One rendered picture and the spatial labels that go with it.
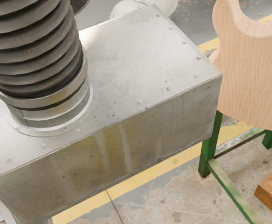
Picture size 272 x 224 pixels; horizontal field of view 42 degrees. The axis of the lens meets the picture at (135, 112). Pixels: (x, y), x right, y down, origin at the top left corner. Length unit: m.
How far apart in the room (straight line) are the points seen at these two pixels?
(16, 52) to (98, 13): 2.83
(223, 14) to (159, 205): 1.44
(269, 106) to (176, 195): 1.22
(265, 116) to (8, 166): 0.69
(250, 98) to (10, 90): 0.64
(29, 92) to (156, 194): 1.71
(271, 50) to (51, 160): 0.51
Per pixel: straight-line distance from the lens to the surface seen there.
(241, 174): 2.13
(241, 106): 0.93
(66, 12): 0.33
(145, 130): 0.44
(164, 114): 0.44
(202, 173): 2.01
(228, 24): 0.73
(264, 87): 0.85
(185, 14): 3.06
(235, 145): 1.96
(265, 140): 2.21
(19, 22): 0.31
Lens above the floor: 1.85
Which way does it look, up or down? 52 degrees down
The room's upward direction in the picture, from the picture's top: 6 degrees counter-clockwise
